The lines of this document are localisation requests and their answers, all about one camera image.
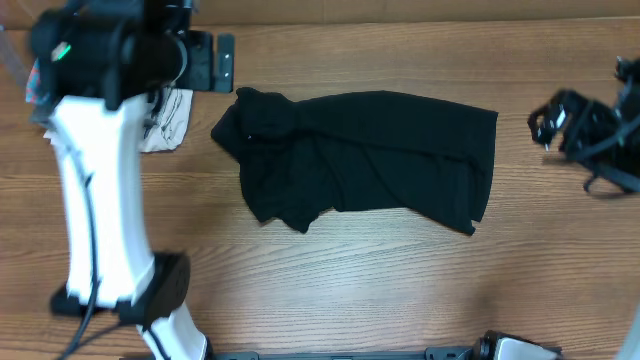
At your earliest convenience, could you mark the black t-shirt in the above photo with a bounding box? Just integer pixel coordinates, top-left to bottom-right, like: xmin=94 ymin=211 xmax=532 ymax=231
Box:
xmin=211 ymin=87 xmax=498 ymax=235

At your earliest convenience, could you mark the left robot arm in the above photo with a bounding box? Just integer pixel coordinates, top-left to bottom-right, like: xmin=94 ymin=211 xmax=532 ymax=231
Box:
xmin=30 ymin=1 xmax=234 ymax=360

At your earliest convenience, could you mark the folded beige garment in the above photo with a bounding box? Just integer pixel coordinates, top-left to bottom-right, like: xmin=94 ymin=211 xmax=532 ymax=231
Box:
xmin=45 ymin=88 xmax=193 ymax=160

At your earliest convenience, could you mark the light blue printed t-shirt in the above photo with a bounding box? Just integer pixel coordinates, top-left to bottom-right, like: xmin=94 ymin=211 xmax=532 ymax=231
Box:
xmin=25 ymin=60 xmax=49 ymax=105

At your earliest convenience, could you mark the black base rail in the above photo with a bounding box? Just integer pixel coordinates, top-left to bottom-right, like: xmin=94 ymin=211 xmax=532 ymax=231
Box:
xmin=205 ymin=346 xmax=473 ymax=360

